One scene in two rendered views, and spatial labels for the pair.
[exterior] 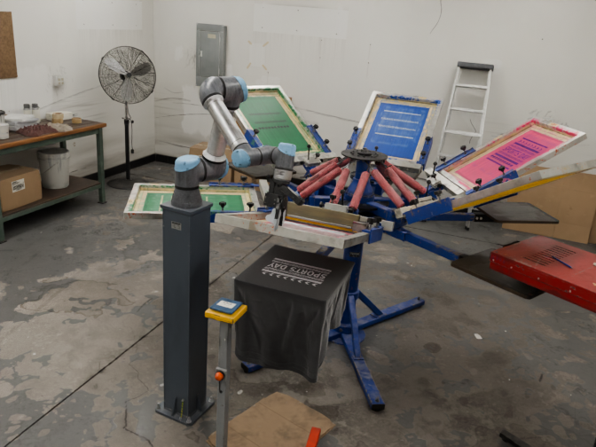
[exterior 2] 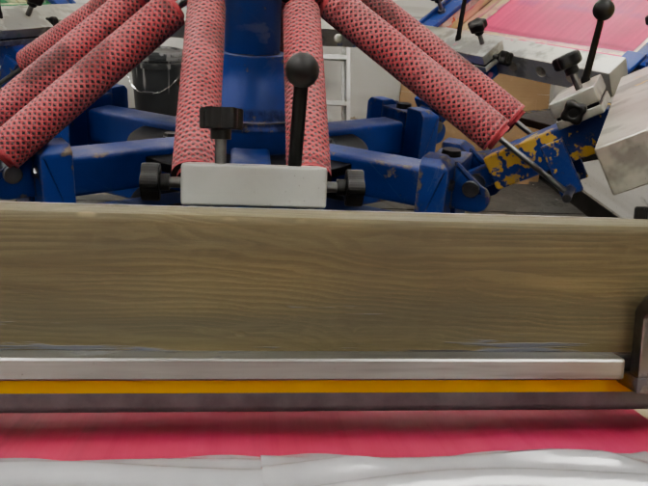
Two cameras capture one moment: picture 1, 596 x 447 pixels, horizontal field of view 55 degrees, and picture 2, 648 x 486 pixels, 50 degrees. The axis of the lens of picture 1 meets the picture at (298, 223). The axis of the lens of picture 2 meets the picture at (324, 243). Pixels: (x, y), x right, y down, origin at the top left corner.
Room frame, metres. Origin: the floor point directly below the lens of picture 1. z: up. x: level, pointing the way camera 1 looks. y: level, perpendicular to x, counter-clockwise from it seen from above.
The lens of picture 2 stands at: (2.51, 0.00, 1.29)
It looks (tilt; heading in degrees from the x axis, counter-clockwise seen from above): 22 degrees down; 333
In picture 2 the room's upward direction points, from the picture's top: 4 degrees clockwise
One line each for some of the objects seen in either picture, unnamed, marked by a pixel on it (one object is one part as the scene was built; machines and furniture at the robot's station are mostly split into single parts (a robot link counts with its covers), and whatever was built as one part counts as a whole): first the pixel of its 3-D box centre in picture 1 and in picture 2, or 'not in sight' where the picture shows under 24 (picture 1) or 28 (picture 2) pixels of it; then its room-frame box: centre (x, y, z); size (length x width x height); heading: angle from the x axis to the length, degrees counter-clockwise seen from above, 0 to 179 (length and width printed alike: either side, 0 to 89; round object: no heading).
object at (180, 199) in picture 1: (186, 193); not in sight; (2.64, 0.55, 1.25); 0.15 x 0.15 x 0.10
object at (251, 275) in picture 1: (297, 270); not in sight; (2.51, -0.02, 0.95); 0.48 x 0.44 x 0.01; 161
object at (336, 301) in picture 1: (333, 317); not in sight; (2.45, -0.21, 0.74); 0.46 x 0.04 x 0.42; 161
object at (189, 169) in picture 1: (188, 170); not in sight; (2.64, 0.54, 1.37); 0.13 x 0.12 x 0.14; 133
